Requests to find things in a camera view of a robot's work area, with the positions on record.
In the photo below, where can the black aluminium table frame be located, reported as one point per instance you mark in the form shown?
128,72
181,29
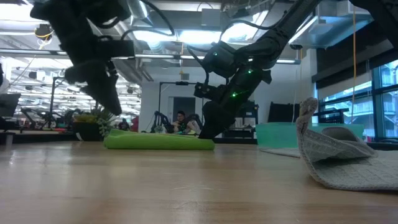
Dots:
37,137

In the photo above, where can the black folding panel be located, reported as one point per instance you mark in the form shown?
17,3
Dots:
284,112

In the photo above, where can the person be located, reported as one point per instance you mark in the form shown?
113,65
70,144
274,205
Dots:
182,123

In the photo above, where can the green microfiber towel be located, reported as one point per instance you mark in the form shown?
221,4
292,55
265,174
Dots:
155,141

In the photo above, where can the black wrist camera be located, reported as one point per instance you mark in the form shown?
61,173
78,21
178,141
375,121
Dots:
208,91
116,49

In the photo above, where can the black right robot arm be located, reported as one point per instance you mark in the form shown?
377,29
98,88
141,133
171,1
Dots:
270,46

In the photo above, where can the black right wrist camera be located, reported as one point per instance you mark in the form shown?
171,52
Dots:
208,91

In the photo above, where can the black background robot arm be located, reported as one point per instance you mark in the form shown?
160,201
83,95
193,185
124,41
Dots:
160,121

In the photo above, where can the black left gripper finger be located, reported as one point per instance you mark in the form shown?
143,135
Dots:
105,96

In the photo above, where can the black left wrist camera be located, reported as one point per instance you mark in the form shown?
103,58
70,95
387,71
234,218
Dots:
116,49

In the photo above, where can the black monitor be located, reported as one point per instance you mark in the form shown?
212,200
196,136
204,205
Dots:
8,104

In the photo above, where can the silver ventilation duct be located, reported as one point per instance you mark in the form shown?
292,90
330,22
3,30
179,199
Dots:
329,28

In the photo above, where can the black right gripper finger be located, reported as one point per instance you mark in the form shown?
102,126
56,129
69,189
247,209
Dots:
217,119

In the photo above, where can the grey waffle microfiber towel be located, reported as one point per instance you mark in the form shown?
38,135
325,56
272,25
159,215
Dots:
342,165

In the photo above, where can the potted succulent plant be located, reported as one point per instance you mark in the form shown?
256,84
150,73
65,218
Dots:
88,129

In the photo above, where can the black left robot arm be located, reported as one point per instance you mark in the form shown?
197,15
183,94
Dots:
71,28

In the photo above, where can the teal plastic basket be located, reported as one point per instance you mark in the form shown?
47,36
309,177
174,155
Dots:
276,135

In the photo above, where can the black robot rig frame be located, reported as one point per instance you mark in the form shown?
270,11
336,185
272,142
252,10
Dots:
53,99

